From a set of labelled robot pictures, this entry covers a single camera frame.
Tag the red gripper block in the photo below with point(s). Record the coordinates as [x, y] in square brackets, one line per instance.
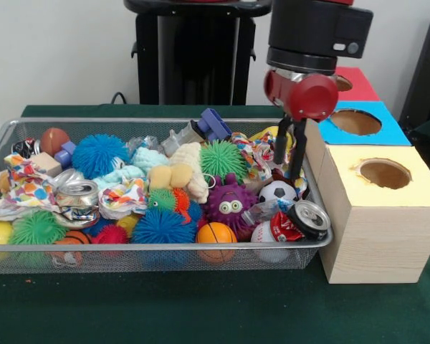
[313, 98]

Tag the colourful paper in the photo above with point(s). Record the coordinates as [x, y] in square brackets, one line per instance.
[258, 152]

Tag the black white soccer ball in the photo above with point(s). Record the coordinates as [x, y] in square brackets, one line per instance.
[277, 191]

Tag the crushed clear plastic bottle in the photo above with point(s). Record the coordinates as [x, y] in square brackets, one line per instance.
[263, 211]

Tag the crushed red black can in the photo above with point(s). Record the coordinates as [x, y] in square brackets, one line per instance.
[308, 218]

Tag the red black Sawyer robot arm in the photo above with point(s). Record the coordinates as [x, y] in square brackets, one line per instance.
[308, 28]

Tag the wooden box with three holes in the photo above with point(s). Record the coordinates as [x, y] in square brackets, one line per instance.
[376, 233]

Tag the green spiky rubber ball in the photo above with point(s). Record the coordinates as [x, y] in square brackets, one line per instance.
[222, 159]

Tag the purple spiky monster toy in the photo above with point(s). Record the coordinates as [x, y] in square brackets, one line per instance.
[229, 195]

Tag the white foam baseball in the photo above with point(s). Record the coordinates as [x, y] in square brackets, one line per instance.
[263, 233]

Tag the orange foam basketball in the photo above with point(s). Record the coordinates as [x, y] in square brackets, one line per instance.
[216, 234]

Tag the black chair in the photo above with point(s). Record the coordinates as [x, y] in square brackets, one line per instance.
[426, 71]

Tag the blue spiky rubber ball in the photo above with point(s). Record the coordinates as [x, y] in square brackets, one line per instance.
[100, 156]

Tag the crushed silver can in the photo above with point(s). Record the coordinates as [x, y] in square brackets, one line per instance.
[77, 193]

